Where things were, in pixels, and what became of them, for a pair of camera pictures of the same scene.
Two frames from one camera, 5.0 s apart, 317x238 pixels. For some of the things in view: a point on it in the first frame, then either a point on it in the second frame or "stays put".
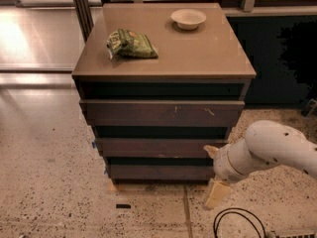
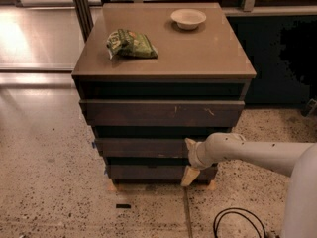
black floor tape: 121,205 stays put
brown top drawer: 162,113 stays put
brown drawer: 156,148 stays put
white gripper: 221,166 to 197,156
